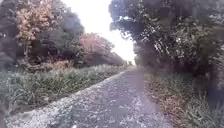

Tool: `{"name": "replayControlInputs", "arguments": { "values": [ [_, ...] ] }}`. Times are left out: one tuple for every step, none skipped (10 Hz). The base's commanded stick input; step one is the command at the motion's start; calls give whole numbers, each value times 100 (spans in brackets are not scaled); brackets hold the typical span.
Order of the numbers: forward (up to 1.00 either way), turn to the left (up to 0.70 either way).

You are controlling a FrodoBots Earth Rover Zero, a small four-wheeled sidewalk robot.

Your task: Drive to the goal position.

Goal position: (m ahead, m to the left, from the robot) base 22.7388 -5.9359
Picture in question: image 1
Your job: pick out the green grass verge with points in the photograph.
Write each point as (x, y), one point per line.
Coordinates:
(43, 85)

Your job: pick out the leafy grass verge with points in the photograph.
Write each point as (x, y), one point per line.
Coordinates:
(183, 100)

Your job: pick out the dense dark green trees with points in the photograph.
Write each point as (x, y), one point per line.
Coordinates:
(176, 33)

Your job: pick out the row of autumn trees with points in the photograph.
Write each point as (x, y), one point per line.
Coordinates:
(43, 33)

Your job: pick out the robot's own part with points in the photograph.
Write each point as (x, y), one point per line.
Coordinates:
(74, 126)

